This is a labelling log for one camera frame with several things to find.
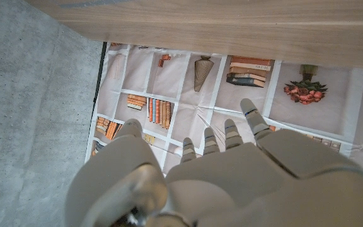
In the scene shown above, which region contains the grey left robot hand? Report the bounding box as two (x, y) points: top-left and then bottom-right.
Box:
(64, 98), (363, 227)

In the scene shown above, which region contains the printed bookshelf backdrop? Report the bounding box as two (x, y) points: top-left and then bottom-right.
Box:
(85, 42), (363, 183)

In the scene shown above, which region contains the black backdrop stand pole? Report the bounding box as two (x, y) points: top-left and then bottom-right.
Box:
(93, 42), (108, 103)

